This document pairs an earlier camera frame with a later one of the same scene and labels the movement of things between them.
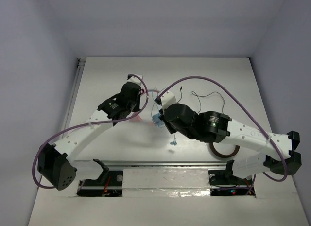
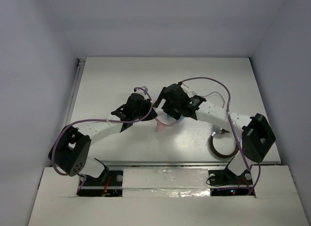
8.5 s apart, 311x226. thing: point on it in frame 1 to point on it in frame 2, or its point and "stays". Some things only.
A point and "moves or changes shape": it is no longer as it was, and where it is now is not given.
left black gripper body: x=135 y=107 to x=147 y=112
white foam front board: x=170 y=197 stays
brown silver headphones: x=237 y=147 stays
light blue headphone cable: x=174 y=142 moves or changes shape
